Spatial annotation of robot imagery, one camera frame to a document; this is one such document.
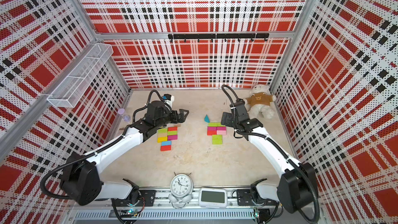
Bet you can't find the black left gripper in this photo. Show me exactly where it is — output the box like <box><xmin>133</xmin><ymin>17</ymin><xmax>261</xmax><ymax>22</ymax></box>
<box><xmin>155</xmin><ymin>109</ymin><xmax>189</xmax><ymax>129</ymax></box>

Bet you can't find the light green block top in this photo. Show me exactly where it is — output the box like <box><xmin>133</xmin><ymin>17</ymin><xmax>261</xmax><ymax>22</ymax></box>
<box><xmin>208</xmin><ymin>122</ymin><xmax>218</xmax><ymax>127</ymax></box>
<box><xmin>216</xmin><ymin>122</ymin><xmax>225</xmax><ymax>127</ymax></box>

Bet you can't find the teal triangle block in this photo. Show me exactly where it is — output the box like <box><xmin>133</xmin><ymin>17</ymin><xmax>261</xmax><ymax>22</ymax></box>
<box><xmin>204</xmin><ymin>115</ymin><xmax>210</xmax><ymax>123</ymax></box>

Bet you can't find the pink block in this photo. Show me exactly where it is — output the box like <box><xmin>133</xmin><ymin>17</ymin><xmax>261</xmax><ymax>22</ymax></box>
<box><xmin>217</xmin><ymin>130</ymin><xmax>227</xmax><ymax>135</ymax></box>

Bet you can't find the magenta rectangular block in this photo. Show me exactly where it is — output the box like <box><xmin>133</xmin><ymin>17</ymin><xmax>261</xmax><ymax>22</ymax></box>
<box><xmin>167</xmin><ymin>135</ymin><xmax>178</xmax><ymax>141</ymax></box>

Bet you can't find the natural wood rectangular block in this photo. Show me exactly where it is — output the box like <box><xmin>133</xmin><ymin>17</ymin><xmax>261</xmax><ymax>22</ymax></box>
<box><xmin>158</xmin><ymin>133</ymin><xmax>167</xmax><ymax>138</ymax></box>

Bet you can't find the yellow rectangular block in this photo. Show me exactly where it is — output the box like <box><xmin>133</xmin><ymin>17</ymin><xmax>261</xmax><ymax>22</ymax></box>
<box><xmin>157</xmin><ymin>136</ymin><xmax>168</xmax><ymax>143</ymax></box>

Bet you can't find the blue rectangular block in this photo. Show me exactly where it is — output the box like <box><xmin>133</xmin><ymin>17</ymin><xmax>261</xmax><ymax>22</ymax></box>
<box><xmin>161</xmin><ymin>141</ymin><xmax>172</xmax><ymax>146</ymax></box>

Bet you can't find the red block front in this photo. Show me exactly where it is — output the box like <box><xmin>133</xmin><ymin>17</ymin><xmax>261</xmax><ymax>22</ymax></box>
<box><xmin>160</xmin><ymin>145</ymin><xmax>172</xmax><ymax>151</ymax></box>

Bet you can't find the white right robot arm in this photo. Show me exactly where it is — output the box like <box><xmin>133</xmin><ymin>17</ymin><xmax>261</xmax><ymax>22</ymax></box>
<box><xmin>221</xmin><ymin>85</ymin><xmax>320</xmax><ymax>224</ymax></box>

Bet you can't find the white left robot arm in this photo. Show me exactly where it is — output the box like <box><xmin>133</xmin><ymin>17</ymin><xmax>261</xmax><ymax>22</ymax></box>
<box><xmin>40</xmin><ymin>94</ymin><xmax>189</xmax><ymax>206</ymax></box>

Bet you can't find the white teddy bear brown shirt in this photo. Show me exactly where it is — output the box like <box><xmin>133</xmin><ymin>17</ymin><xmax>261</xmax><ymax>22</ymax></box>
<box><xmin>244</xmin><ymin>84</ymin><xmax>276</xmax><ymax>119</ymax></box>

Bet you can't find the purple sand hourglass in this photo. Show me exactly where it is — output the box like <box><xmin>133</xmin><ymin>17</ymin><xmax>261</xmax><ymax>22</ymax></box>
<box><xmin>118</xmin><ymin>108</ymin><xmax>131</xmax><ymax>122</ymax></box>

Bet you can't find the white twin-bell alarm clock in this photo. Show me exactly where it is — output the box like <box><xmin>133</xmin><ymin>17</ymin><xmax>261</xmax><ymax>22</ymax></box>
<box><xmin>169</xmin><ymin>174</ymin><xmax>194</xmax><ymax>209</ymax></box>

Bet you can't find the white digital clock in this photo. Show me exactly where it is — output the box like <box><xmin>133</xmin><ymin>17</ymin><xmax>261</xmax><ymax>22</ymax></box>
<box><xmin>199</xmin><ymin>188</ymin><xmax>228</xmax><ymax>208</ymax></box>

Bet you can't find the black wall hook rail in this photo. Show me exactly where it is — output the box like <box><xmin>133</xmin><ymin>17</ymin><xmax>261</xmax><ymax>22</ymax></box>
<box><xmin>168</xmin><ymin>33</ymin><xmax>270</xmax><ymax>41</ymax></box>

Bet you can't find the white wire mesh basket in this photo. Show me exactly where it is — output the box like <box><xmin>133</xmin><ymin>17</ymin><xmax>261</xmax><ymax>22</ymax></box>
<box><xmin>47</xmin><ymin>43</ymin><xmax>113</xmax><ymax>108</ymax></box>

